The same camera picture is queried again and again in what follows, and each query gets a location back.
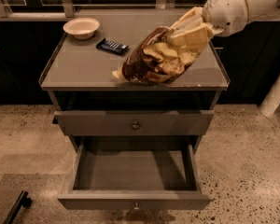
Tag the grey top drawer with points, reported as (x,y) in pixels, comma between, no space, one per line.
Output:
(129,123)

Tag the grey drawer cabinet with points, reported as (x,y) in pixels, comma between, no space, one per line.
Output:
(78,76)

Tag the brown chip bag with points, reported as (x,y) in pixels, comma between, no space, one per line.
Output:
(155,61)

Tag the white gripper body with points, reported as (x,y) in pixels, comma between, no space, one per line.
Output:
(226,13)

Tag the grey open middle drawer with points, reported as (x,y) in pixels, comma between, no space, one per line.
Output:
(139,178)

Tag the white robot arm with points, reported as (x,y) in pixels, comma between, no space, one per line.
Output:
(262,10)

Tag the black base bar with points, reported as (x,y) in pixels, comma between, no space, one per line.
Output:
(23,201)

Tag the white paper bowl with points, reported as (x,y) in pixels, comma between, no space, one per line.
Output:
(82,28)

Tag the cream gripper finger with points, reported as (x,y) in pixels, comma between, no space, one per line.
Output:
(190,43)
(190,20)

